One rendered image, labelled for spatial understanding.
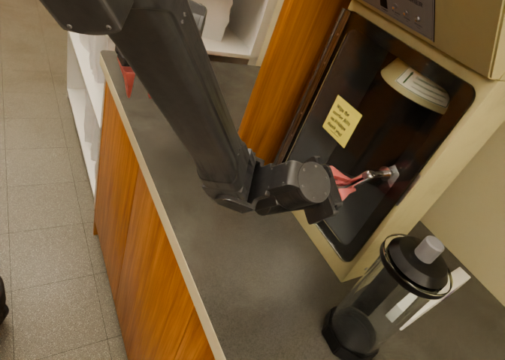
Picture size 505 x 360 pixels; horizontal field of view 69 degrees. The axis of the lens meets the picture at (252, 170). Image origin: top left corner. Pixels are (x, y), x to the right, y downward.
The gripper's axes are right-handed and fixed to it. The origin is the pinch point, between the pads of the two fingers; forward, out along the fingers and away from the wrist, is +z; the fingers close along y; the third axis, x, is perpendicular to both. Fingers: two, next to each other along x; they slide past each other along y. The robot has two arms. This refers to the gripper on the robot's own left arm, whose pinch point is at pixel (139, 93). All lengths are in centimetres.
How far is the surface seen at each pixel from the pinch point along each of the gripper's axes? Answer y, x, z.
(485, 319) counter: 62, -64, 17
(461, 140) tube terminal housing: 35, -46, -21
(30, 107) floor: -14, 167, 109
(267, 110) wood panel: 27.5, -8.8, -1.8
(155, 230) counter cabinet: 5.3, -10.8, 33.0
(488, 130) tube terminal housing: 41, -46, -22
